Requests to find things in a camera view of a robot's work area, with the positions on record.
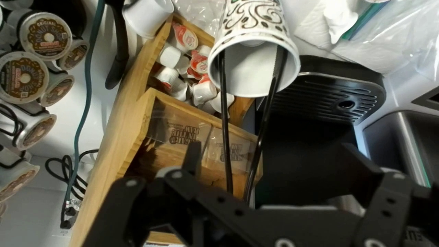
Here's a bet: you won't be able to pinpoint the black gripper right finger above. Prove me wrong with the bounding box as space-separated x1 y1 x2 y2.
341 143 439 247

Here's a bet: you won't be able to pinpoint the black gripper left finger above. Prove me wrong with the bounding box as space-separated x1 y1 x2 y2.
84 140 258 247

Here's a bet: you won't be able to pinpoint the patterned paper coffee cup stack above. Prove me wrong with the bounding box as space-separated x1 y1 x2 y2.
206 0 302 100

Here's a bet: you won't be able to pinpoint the brown lid coffee pod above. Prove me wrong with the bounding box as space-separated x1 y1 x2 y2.
39 71 76 110
0 50 53 107
47 39 91 74
17 10 74 62
0 159 43 205
0 103 59 154

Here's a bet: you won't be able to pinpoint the black grey coffee machine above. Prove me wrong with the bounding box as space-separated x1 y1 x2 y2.
253 54 390 210

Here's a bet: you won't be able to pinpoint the steel framed counter trash chute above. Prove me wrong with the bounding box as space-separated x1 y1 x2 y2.
354 84 439 194

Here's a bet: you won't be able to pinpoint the printed clear wrapped packets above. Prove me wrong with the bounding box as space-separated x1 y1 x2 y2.
147 100 261 188

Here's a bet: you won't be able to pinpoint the bamboo wooden condiment organizer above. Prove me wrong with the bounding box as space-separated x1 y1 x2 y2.
68 12 265 247

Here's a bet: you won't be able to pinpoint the small creamer cup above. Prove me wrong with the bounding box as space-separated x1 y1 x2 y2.
208 91 238 115
154 66 181 89
190 74 220 107
187 47 213 77
171 81 191 103
157 44 183 69
169 21 202 52

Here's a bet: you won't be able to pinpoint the clear zip bag green seal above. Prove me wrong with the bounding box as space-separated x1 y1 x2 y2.
328 0 439 81

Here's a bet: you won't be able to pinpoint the coiled black cable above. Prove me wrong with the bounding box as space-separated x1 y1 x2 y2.
44 148 101 198

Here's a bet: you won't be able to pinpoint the black wire pod carousel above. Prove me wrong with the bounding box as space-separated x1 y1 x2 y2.
0 0 94 207

